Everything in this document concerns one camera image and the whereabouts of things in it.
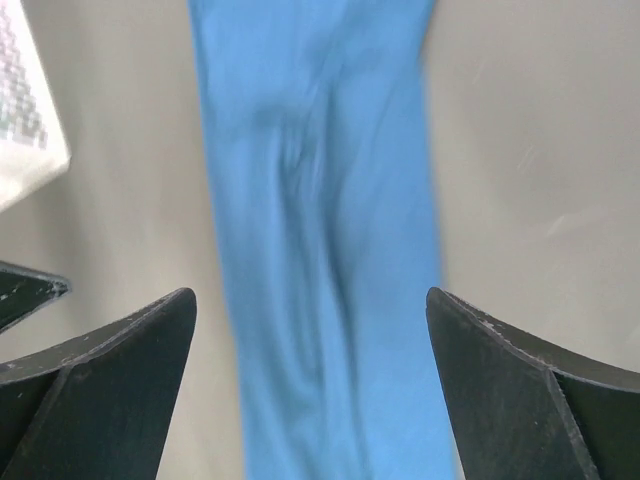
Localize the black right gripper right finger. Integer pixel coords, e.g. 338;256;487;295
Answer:
426;288;639;479

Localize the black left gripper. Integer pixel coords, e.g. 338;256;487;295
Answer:
0;261;71;333

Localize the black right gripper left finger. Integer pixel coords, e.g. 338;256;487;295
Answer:
1;288;196;479

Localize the blue t shirt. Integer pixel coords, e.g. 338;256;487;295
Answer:
188;1;455;479

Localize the white file organizer rack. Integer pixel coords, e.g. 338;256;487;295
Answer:
1;0;71;210

